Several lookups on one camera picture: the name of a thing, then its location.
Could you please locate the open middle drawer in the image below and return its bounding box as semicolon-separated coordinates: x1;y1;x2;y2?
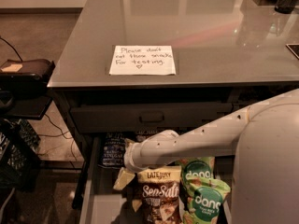
78;133;235;224

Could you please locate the middle green dang bag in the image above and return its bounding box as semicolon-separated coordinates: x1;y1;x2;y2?
176;157;215;180

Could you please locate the black cable on left floor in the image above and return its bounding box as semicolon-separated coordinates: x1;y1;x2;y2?
37;113;78;162

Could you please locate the black plastic crate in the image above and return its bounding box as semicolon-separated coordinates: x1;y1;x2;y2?
0;119;41;189

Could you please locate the blue chip bag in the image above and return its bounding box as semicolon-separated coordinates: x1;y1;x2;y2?
99;133;126;168

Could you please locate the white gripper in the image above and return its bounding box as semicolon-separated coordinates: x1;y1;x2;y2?
112;130;180;192

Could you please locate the back brown chip bag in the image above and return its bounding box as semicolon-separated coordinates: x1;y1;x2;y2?
135;130;159;142

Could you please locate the black office chair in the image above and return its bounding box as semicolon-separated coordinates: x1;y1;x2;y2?
0;59;55;119

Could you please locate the green dang bag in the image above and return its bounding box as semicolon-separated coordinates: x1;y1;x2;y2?
183;175;231;224
176;157;215;180

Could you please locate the white handwritten paper note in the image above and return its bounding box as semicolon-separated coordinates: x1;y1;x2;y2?
109;46;177;76

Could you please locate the front brown sea salt bag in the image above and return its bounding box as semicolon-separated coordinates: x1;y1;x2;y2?
137;166;181;224

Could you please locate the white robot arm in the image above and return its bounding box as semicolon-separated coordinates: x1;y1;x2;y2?
124;89;299;224

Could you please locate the dark top left drawer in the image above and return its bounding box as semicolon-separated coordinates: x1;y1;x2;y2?
69;102;234;134

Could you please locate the front green dang bag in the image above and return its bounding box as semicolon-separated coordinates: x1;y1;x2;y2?
183;175;231;224

